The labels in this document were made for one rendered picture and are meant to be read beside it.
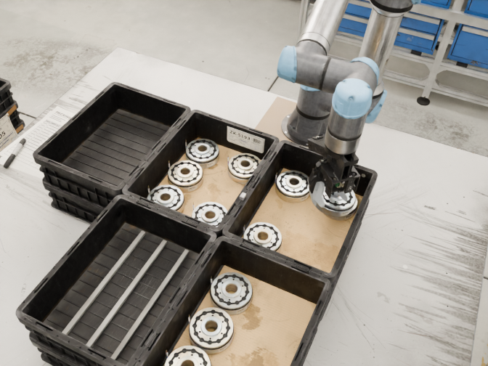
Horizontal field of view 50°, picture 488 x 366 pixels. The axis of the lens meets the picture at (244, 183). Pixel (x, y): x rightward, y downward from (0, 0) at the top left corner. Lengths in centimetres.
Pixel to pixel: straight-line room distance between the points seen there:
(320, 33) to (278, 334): 70
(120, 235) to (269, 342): 50
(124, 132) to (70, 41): 214
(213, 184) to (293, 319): 48
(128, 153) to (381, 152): 88
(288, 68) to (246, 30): 270
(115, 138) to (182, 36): 213
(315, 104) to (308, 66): 53
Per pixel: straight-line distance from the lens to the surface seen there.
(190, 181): 152
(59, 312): 135
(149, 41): 375
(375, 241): 164
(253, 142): 159
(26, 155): 193
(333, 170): 120
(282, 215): 148
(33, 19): 414
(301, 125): 173
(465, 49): 323
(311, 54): 118
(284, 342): 127
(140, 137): 171
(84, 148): 171
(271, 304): 131
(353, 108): 106
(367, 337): 146
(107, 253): 142
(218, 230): 131
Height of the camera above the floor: 196
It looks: 47 degrees down
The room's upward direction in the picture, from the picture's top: 3 degrees clockwise
